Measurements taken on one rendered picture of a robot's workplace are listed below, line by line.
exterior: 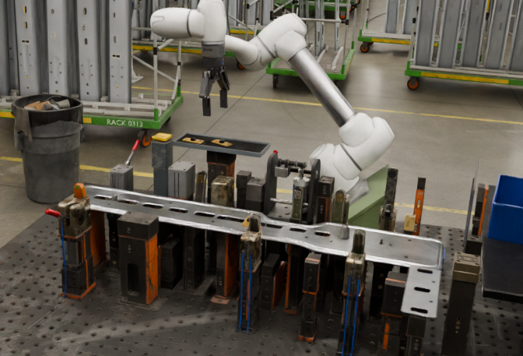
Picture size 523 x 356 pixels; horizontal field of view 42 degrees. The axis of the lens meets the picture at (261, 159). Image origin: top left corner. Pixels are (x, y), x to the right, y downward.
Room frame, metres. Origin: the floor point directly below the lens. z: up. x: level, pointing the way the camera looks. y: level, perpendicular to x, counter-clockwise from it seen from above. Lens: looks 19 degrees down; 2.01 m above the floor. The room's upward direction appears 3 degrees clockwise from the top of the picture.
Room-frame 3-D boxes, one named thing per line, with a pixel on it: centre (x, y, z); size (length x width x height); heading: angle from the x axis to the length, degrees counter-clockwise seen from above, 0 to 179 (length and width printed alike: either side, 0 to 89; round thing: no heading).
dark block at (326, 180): (2.34, -0.24, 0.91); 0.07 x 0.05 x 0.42; 164
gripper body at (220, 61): (2.51, 0.19, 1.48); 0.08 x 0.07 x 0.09; 156
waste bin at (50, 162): (4.70, 1.55, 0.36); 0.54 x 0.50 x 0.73; 169
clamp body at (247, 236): (2.01, 0.02, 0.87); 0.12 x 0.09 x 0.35; 164
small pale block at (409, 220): (2.16, -0.53, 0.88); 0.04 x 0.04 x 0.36; 74
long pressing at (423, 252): (2.19, 0.05, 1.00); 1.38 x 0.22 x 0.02; 74
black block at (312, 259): (1.95, -0.18, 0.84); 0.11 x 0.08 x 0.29; 164
